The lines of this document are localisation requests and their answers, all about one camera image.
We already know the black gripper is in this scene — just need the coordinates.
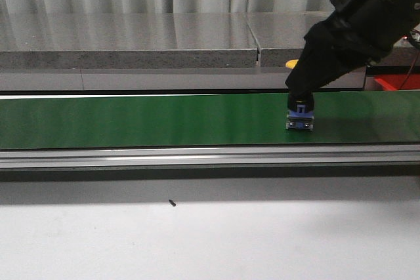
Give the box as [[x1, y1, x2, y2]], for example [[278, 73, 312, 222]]
[[284, 14, 394, 98]]

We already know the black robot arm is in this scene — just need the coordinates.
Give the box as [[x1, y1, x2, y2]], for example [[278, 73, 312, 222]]
[[285, 0, 419, 98]]

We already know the red black sensor wire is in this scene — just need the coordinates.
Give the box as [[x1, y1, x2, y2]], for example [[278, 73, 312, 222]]
[[398, 50, 420, 90]]

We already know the yellow push button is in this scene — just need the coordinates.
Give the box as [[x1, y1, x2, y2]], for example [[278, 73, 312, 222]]
[[284, 59, 316, 130]]

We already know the small sensor circuit board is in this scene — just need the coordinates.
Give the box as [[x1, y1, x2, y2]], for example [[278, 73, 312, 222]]
[[406, 29, 420, 44]]

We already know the green conveyor belt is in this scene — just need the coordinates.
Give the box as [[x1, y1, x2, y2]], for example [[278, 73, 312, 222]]
[[1, 91, 419, 170]]

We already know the grey stone counter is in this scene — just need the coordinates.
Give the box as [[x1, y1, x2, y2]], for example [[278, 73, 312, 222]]
[[0, 9, 420, 92]]

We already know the red plastic tray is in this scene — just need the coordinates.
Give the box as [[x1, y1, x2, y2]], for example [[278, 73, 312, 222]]
[[374, 74, 420, 91]]

